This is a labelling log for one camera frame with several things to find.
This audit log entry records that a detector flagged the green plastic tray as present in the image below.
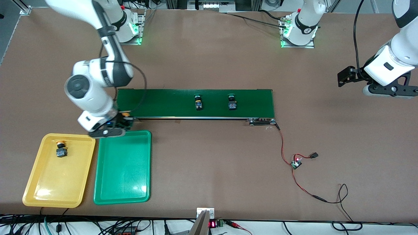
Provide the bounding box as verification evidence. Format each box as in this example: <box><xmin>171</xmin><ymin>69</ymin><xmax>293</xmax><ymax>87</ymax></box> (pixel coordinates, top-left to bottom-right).
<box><xmin>93</xmin><ymin>130</ymin><xmax>152</xmax><ymax>205</ymax></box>

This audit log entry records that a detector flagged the green conveyor belt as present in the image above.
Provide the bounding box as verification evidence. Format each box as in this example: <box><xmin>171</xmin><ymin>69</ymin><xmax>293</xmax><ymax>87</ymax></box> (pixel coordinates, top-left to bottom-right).
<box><xmin>113</xmin><ymin>88</ymin><xmax>279</xmax><ymax>126</ymax></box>

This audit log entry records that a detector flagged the yellow plastic tray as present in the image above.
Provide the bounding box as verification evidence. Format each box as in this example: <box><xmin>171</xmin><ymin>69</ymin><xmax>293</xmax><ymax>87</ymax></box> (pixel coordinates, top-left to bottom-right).
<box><xmin>22</xmin><ymin>133</ymin><xmax>96</xmax><ymax>208</ymax></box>

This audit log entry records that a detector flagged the aluminium corner profile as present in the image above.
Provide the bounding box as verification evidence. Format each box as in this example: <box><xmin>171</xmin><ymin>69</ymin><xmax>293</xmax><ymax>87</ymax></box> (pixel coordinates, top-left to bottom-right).
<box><xmin>11</xmin><ymin>0</ymin><xmax>32</xmax><ymax>15</ymax></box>

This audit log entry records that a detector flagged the red clip lead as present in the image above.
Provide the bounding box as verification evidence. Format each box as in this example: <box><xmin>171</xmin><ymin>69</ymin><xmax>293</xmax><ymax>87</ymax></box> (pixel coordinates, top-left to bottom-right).
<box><xmin>225</xmin><ymin>220</ymin><xmax>252</xmax><ymax>235</ymax></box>

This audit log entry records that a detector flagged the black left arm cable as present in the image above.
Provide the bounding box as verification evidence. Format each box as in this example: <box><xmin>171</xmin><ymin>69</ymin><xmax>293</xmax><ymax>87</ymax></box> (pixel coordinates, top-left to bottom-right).
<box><xmin>354</xmin><ymin>0</ymin><xmax>368</xmax><ymax>79</ymax></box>

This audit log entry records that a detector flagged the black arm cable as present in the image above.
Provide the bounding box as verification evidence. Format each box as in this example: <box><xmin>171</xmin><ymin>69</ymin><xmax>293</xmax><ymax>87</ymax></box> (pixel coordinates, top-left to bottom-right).
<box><xmin>354</xmin><ymin>0</ymin><xmax>368</xmax><ymax>79</ymax></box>
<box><xmin>100</xmin><ymin>42</ymin><xmax>147</xmax><ymax>115</ymax></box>

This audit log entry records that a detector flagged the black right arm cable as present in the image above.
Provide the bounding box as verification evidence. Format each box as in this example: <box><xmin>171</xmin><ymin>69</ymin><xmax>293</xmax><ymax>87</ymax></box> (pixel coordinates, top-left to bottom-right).
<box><xmin>100</xmin><ymin>42</ymin><xmax>147</xmax><ymax>115</ymax></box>

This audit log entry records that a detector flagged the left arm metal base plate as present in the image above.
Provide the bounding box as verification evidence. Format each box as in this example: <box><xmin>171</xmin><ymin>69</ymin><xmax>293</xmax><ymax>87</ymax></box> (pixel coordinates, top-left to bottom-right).
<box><xmin>280</xmin><ymin>16</ymin><xmax>315</xmax><ymax>49</ymax></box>

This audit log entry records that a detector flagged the black plug with red wire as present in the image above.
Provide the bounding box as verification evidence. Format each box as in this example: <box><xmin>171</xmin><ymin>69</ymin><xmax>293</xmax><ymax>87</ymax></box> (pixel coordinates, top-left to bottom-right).
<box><xmin>294</xmin><ymin>152</ymin><xmax>319</xmax><ymax>160</ymax></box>

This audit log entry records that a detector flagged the red black conveyor wire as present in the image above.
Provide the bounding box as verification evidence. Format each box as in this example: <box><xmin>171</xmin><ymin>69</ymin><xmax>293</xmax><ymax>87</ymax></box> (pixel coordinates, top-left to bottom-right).
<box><xmin>275</xmin><ymin>122</ymin><xmax>294</xmax><ymax>165</ymax></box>

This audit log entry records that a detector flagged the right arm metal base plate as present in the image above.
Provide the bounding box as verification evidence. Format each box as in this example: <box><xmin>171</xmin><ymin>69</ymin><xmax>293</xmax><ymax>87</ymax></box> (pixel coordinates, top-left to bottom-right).
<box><xmin>129</xmin><ymin>10</ymin><xmax>146</xmax><ymax>45</ymax></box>

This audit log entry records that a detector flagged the black cable on table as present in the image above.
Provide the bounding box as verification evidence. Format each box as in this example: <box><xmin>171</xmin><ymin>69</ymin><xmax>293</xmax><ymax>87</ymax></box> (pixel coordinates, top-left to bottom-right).
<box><xmin>225</xmin><ymin>12</ymin><xmax>288</xmax><ymax>28</ymax></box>

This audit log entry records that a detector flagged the long red black power wire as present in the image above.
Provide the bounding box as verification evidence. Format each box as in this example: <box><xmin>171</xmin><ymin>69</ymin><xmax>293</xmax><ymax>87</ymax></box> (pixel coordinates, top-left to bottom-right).
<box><xmin>292</xmin><ymin>168</ymin><xmax>363</xmax><ymax>231</ymax></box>

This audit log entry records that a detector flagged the grey metal camera bracket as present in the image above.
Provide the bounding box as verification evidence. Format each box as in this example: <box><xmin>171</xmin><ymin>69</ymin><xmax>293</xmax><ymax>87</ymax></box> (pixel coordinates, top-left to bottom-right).
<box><xmin>189</xmin><ymin>208</ymin><xmax>215</xmax><ymax>235</ymax></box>

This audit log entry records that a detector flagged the aluminium frame with light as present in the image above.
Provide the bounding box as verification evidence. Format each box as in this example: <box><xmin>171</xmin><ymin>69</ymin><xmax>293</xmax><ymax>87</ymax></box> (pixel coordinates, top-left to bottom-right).
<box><xmin>165</xmin><ymin>0</ymin><xmax>262</xmax><ymax>13</ymax></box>

